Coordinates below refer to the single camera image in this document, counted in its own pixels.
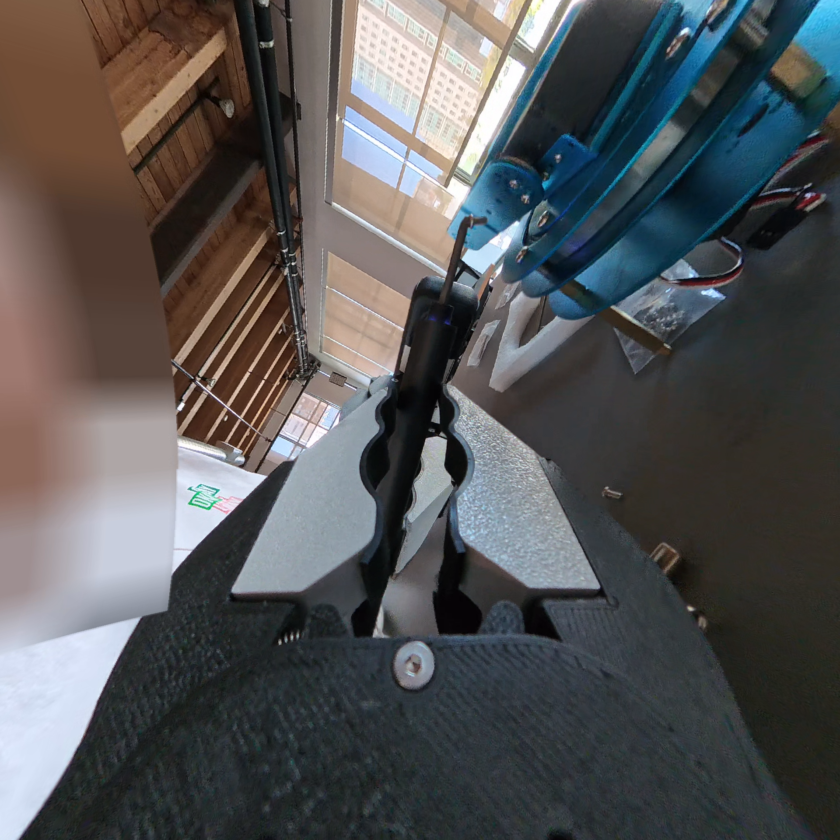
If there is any thin metal ceiling rod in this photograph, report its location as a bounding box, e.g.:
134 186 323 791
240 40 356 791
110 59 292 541
172 360 265 439

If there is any blue toy robot arm base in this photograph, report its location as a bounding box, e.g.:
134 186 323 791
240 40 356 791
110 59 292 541
448 0 840 355

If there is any large window with shade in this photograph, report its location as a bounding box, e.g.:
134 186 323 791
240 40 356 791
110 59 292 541
325 0 572 277
318 249 447 382

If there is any person's white shirt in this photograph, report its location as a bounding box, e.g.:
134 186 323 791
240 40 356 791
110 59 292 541
0 446 270 840

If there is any loose black servo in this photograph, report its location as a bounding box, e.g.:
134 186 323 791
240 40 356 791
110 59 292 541
745 187 828 250

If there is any red white black servo wire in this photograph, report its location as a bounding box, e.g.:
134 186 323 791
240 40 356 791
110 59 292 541
669 238 747 286

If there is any black ceiling pipe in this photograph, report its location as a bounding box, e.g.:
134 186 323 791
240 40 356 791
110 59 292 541
257 0 311 378
235 0 309 382

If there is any black electric screwdriver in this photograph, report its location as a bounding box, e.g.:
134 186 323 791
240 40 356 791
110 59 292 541
371 215 488 634

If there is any pile of clear screw bags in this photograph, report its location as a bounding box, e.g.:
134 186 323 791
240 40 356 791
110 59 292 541
613 259 726 375

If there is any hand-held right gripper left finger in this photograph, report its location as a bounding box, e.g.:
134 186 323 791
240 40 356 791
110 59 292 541
230 377 401 637

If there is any white foam packing piece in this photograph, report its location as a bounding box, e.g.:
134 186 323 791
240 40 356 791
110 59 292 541
489 289 595 395

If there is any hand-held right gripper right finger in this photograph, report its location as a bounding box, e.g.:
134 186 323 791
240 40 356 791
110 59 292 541
433 384 601 634

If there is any silver ventilation duct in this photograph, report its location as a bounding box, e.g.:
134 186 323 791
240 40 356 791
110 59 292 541
177 438 247 468

